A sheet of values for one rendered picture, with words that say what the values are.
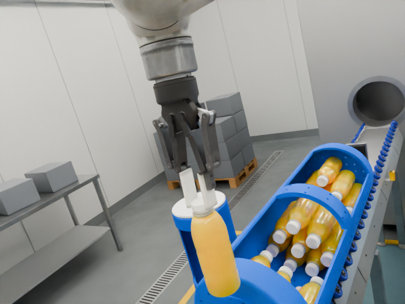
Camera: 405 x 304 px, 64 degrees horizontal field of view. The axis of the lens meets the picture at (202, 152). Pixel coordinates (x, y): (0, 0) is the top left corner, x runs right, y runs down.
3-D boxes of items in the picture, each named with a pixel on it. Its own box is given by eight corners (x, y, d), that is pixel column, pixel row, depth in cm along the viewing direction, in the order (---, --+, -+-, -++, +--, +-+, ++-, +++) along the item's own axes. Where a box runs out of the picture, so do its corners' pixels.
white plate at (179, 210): (183, 193, 180) (184, 195, 180) (163, 218, 155) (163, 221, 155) (231, 187, 169) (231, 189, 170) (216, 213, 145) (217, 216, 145)
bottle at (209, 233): (249, 287, 63) (227, 202, 58) (220, 307, 60) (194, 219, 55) (229, 271, 69) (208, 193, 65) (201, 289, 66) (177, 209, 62)
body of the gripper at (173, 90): (205, 71, 55) (216, 123, 57) (170, 79, 61) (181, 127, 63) (176, 76, 50) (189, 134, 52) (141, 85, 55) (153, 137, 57)
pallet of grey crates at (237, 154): (258, 165, 505) (240, 91, 476) (237, 187, 442) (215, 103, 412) (194, 169, 572) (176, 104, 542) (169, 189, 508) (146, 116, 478)
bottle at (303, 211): (301, 205, 115) (282, 234, 101) (301, 187, 112) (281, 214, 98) (322, 209, 111) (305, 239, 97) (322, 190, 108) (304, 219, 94)
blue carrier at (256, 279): (376, 205, 134) (370, 140, 127) (317, 403, 68) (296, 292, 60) (308, 201, 151) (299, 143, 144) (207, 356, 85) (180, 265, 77)
